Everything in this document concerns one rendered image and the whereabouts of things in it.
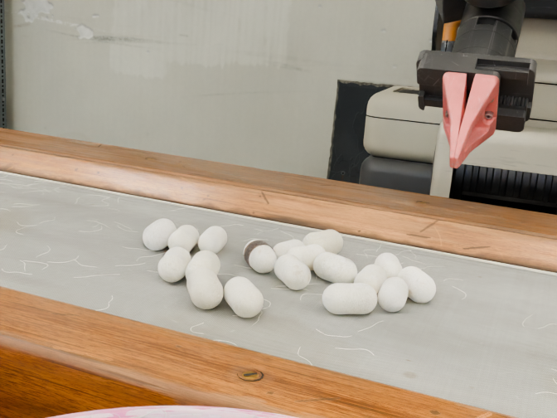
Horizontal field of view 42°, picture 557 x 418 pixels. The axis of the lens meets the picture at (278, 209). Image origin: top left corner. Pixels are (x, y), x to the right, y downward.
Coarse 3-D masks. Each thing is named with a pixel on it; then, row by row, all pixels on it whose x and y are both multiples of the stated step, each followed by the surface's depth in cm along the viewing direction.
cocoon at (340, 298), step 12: (336, 288) 46; (348, 288) 46; (360, 288) 46; (372, 288) 46; (324, 300) 46; (336, 300) 45; (348, 300) 46; (360, 300) 46; (372, 300) 46; (336, 312) 46; (348, 312) 46; (360, 312) 46
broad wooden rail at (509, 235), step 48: (0, 144) 81; (48, 144) 83; (96, 144) 85; (144, 192) 72; (192, 192) 71; (240, 192) 70; (288, 192) 69; (336, 192) 70; (384, 192) 72; (384, 240) 63; (432, 240) 62; (480, 240) 61; (528, 240) 60
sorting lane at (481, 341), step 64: (0, 192) 70; (64, 192) 72; (0, 256) 52; (64, 256) 53; (128, 256) 54; (192, 256) 56; (448, 256) 61; (192, 320) 44; (256, 320) 45; (320, 320) 45; (384, 320) 46; (448, 320) 47; (512, 320) 48; (448, 384) 38; (512, 384) 39
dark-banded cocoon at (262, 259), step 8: (256, 240) 54; (256, 248) 53; (264, 248) 52; (256, 256) 52; (264, 256) 52; (272, 256) 52; (256, 264) 52; (264, 264) 52; (272, 264) 52; (264, 272) 53
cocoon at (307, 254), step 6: (300, 246) 54; (306, 246) 54; (312, 246) 54; (318, 246) 54; (288, 252) 53; (294, 252) 53; (300, 252) 53; (306, 252) 53; (312, 252) 53; (318, 252) 54; (300, 258) 53; (306, 258) 53; (312, 258) 53; (306, 264) 53; (312, 264) 53
